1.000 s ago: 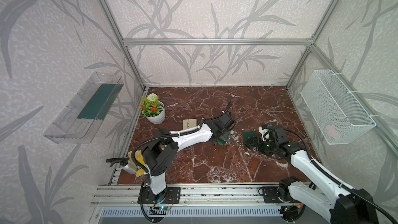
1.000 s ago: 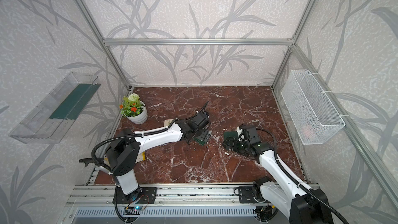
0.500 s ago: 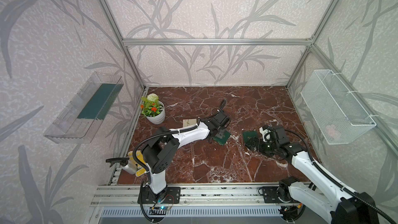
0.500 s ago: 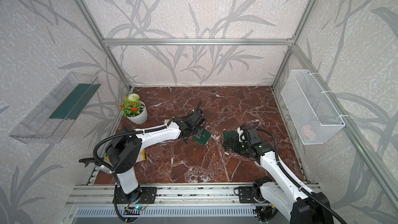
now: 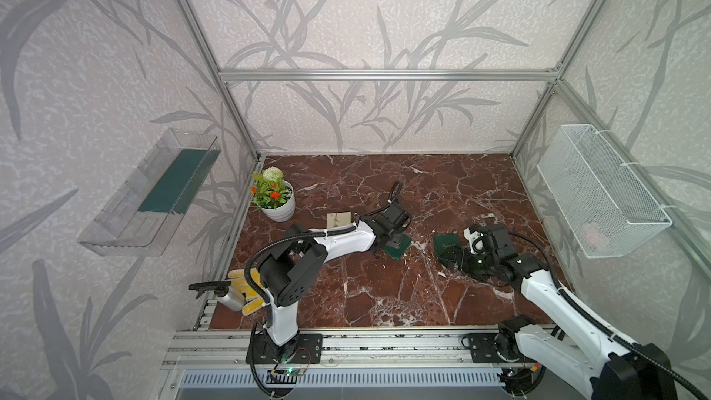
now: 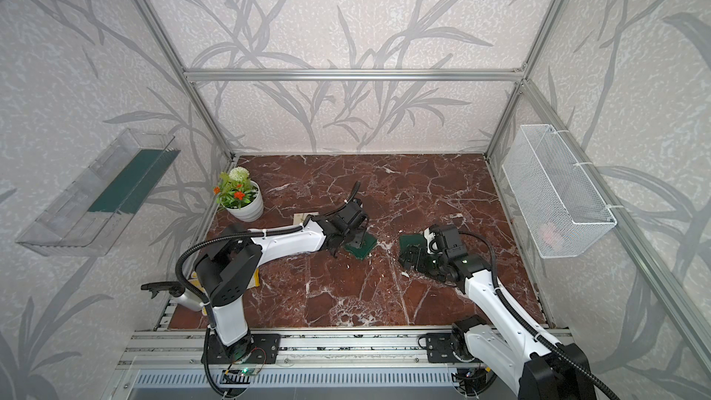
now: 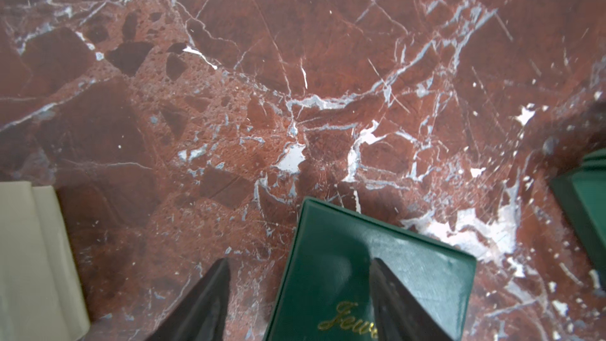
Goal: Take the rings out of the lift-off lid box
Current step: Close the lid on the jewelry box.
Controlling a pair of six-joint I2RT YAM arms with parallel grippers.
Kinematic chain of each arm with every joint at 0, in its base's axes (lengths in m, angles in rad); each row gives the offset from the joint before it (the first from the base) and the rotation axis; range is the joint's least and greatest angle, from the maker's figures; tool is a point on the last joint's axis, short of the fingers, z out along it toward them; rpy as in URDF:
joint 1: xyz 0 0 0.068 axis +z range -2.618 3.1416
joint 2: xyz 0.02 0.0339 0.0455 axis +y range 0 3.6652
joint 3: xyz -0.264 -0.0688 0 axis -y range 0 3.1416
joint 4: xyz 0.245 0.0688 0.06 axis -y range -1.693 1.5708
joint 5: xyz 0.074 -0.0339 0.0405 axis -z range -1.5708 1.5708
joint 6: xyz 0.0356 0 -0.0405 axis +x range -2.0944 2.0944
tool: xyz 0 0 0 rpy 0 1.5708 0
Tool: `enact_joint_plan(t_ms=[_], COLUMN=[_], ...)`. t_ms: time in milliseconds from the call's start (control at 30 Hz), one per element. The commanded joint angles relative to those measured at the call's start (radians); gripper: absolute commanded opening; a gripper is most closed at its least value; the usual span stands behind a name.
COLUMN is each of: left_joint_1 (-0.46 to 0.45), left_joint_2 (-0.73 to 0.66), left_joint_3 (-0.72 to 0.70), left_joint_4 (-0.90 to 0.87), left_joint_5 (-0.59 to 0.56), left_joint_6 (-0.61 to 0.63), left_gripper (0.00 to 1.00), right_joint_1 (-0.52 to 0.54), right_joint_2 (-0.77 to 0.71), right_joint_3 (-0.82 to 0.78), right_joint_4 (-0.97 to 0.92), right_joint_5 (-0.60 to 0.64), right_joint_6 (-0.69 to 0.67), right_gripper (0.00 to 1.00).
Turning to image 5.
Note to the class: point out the potted flower plant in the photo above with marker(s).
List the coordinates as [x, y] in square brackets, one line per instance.
[273, 195]

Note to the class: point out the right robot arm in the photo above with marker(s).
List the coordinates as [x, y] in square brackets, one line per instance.
[583, 350]

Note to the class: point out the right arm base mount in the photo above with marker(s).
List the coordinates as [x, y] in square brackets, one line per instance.
[493, 348]

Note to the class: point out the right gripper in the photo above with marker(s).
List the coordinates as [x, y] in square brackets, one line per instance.
[452, 256]

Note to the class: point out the yellow paper tag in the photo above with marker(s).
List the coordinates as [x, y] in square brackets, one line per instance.
[250, 300]

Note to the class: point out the white wire mesh basket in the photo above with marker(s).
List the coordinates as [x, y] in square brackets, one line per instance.
[592, 183]

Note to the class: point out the pink object in basket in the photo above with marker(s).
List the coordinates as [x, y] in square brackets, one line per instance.
[593, 234]

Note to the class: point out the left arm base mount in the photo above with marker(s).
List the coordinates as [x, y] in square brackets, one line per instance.
[305, 348]

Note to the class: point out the green jewelry box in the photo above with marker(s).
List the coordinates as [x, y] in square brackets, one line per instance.
[444, 244]

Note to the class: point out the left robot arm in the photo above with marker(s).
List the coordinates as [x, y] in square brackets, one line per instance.
[282, 272]

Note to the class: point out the clear plastic wall tray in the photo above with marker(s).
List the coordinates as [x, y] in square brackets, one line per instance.
[146, 211]

